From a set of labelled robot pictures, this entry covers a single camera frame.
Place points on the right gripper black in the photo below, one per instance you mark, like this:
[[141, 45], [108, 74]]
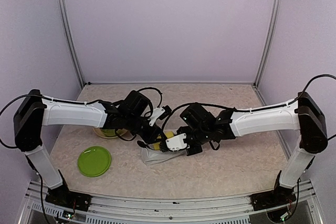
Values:
[[194, 151]]

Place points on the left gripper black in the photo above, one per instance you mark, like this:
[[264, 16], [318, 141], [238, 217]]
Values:
[[150, 138]]

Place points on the yellow sponge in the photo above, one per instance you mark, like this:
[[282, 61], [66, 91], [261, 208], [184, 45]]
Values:
[[161, 145]]

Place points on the white drawstring pouch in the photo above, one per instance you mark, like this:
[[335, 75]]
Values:
[[149, 156]]

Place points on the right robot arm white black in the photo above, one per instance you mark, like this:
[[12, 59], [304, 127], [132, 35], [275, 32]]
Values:
[[214, 122]]

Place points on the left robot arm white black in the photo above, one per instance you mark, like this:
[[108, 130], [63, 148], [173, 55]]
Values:
[[135, 114]]

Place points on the beige plate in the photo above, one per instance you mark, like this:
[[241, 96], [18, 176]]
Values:
[[119, 132]]

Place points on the green bowl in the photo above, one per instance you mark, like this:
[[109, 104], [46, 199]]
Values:
[[109, 133]]

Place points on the green plate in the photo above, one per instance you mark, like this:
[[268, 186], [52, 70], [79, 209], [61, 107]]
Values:
[[94, 161]]

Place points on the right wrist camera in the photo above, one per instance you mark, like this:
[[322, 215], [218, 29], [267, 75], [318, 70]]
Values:
[[177, 143]]

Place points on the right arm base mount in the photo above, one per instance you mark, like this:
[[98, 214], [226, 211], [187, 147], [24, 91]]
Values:
[[272, 198]]

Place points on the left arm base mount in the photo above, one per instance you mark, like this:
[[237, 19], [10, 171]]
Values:
[[69, 199]]

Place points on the left aluminium frame post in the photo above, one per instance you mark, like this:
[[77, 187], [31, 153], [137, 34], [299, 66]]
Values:
[[70, 43]]

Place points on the aluminium frame post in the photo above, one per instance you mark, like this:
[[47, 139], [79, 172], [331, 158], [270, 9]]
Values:
[[70, 43], [268, 42]]

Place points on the front aluminium rail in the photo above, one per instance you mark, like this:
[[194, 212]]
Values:
[[106, 207]]

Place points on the right aluminium frame post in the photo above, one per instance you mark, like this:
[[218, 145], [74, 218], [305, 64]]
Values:
[[268, 42]]

